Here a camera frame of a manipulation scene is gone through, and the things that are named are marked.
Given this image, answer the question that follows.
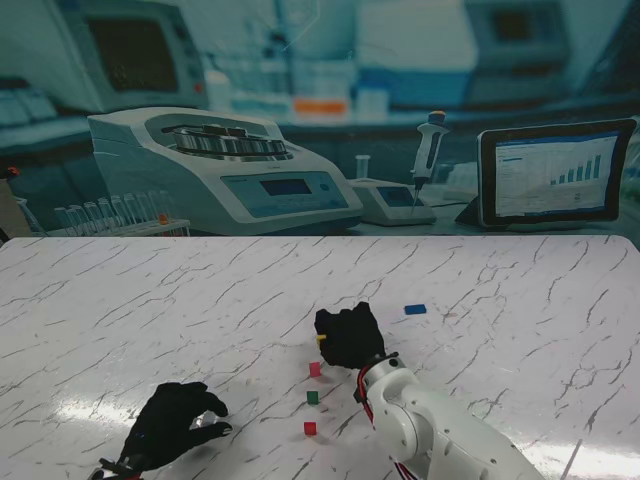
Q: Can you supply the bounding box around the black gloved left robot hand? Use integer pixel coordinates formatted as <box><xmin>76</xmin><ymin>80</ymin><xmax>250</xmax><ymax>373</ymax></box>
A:
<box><xmin>121</xmin><ymin>381</ymin><xmax>234</xmax><ymax>471</ymax></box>

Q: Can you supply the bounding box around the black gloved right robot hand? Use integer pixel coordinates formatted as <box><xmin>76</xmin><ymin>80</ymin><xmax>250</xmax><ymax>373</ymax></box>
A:
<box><xmin>314</xmin><ymin>301</ymin><xmax>387</xmax><ymax>372</ymax></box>

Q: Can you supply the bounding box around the printed laboratory scene backdrop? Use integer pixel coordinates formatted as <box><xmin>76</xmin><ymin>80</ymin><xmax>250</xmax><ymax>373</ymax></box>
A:
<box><xmin>0</xmin><ymin>0</ymin><xmax>640</xmax><ymax>238</ymax></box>

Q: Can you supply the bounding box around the red right wrist cable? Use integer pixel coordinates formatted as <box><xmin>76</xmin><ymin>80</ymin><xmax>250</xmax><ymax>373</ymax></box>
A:
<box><xmin>355</xmin><ymin>365</ymin><xmax>377</xmax><ymax>430</ymax></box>

